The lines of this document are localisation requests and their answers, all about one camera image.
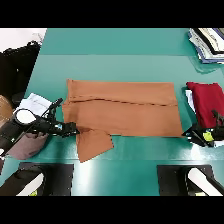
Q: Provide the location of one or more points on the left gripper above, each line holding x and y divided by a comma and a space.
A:
66, 129

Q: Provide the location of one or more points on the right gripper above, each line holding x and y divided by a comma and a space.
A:
202, 135

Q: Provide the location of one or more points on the orange T-shirt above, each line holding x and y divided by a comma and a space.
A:
126, 113

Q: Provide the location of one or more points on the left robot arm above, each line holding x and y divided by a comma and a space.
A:
20, 128

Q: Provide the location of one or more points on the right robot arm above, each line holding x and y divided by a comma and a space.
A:
200, 180

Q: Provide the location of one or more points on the red garment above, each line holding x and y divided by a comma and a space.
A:
208, 101

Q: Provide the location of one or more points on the white garment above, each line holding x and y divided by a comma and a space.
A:
190, 100
35, 103

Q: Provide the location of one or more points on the mauve garment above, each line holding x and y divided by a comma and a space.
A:
26, 146

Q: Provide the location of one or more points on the black garment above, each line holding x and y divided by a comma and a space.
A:
16, 73

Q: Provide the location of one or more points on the heap of clothes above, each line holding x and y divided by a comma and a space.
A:
210, 45

